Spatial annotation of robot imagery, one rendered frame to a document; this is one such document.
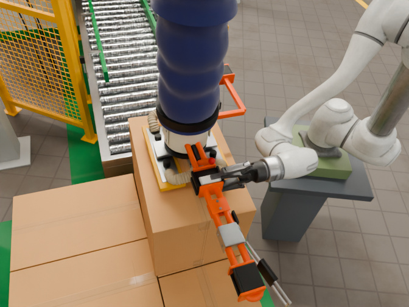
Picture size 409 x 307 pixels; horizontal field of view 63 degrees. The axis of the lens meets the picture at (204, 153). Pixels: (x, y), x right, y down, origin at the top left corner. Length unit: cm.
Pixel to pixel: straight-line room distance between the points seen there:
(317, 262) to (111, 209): 136
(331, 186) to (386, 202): 119
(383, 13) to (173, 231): 97
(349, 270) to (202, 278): 116
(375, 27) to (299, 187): 80
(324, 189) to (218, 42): 99
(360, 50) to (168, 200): 83
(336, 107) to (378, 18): 52
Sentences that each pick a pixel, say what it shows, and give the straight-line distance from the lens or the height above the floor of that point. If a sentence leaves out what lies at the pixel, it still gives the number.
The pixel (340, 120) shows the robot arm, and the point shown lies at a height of 106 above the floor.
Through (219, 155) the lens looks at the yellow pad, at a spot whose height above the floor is 101.
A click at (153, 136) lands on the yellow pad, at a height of 101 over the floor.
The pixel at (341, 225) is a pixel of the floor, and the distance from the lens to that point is 260.
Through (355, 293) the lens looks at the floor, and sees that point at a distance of 241.
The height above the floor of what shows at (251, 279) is 114.
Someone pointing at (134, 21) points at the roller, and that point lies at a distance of 319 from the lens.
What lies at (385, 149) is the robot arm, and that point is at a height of 104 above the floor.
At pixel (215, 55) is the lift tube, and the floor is 150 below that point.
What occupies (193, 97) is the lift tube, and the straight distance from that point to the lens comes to 106.
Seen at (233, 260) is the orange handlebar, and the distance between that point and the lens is 100.
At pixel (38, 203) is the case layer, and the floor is 54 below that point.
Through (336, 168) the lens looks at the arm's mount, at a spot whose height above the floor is 82.
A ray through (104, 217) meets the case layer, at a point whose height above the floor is 54.
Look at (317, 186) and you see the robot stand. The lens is 172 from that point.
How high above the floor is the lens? 203
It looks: 49 degrees down
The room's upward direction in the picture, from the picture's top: 7 degrees clockwise
